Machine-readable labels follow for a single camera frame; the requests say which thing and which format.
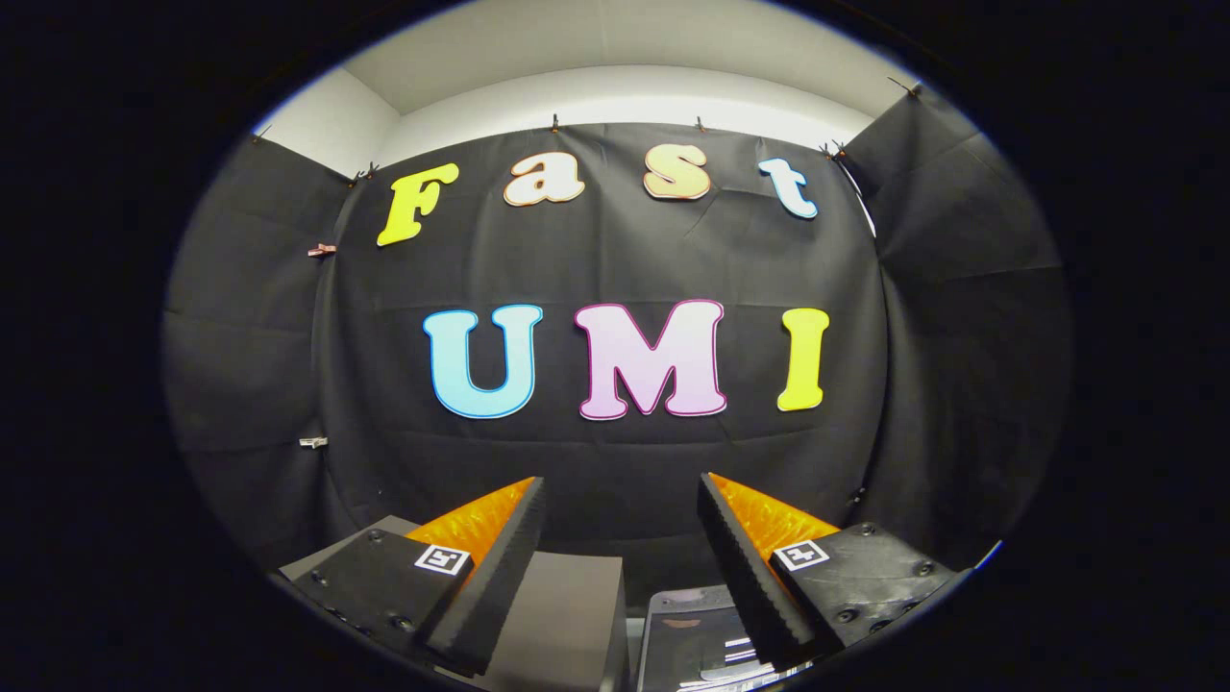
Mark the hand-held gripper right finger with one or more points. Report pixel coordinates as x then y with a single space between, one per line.
745 577

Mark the row of black clips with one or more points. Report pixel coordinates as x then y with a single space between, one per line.
554 124

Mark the grey box stand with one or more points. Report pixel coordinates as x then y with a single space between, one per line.
567 615

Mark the red clip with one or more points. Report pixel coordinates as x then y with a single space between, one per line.
322 251

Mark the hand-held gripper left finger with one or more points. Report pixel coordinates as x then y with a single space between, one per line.
495 586

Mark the grey washing machine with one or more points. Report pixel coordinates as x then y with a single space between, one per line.
735 652

